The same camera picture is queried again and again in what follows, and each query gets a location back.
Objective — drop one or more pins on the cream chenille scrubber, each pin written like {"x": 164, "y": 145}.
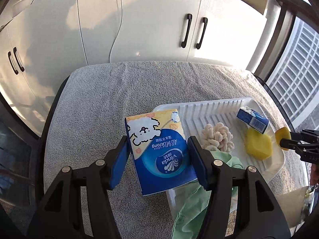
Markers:
{"x": 219, "y": 135}

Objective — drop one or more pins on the grey towel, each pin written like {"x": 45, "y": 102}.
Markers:
{"x": 94, "y": 109}

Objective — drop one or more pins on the white ribbed tray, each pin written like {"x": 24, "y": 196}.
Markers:
{"x": 219, "y": 114}

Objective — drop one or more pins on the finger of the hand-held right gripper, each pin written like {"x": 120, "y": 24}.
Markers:
{"x": 299, "y": 145}
{"x": 306, "y": 134}

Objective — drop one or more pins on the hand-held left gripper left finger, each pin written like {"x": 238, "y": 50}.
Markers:
{"x": 119, "y": 164}

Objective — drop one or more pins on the white base cabinet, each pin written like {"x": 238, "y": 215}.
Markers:
{"x": 149, "y": 29}

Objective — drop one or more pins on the white lidded mug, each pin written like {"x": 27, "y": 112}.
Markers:
{"x": 289, "y": 204}

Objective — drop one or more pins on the black window frame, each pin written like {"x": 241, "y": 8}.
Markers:
{"x": 276, "y": 44}

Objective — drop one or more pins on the large blue tissue packet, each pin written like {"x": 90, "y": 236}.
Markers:
{"x": 159, "y": 154}

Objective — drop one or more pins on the small blue tissue packet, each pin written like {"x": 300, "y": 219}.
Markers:
{"x": 253, "y": 119}

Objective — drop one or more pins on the yellow egg-shaped sponge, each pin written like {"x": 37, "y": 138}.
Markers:
{"x": 282, "y": 134}

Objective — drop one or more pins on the green cloth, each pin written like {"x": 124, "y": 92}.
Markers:
{"x": 192, "y": 216}

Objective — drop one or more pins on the yellow rectangular sponge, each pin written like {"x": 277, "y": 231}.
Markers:
{"x": 258, "y": 144}

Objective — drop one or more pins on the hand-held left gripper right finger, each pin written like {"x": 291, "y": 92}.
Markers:
{"x": 197, "y": 164}

